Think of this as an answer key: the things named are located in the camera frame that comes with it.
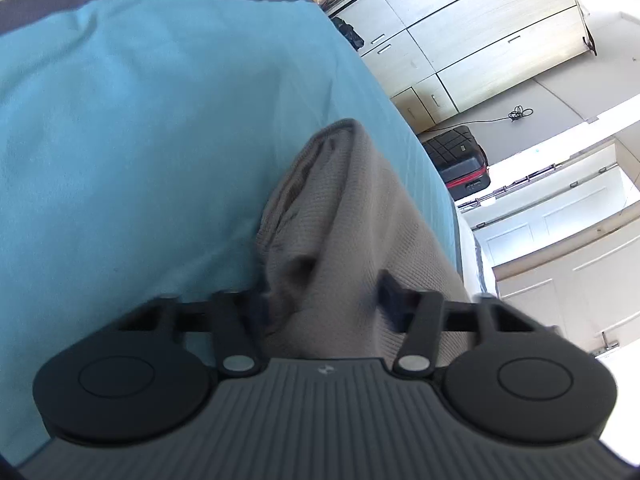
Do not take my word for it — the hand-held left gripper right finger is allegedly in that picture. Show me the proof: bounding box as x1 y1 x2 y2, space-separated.
375 269 538 378

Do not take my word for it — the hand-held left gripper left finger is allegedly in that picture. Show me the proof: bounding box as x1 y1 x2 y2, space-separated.
117 290 271 378

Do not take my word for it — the grey waffle-knit garment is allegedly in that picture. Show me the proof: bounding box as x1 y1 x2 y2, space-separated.
255 118 473 361

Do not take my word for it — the black and red suitcase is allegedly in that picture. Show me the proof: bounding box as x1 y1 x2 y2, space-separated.
421 125 492 195

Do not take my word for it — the white door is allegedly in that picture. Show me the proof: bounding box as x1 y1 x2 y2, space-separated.
470 160 640 356

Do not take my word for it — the blue and white bed sheet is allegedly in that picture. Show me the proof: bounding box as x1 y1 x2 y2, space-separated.
0 0 501 466

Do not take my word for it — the yellow trash bin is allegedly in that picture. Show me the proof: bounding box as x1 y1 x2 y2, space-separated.
330 16 365 51

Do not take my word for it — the white wardrobe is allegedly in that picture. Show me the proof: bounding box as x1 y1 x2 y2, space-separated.
320 0 598 133

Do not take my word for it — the black wall cable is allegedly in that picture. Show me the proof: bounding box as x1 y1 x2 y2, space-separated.
472 105 535 125

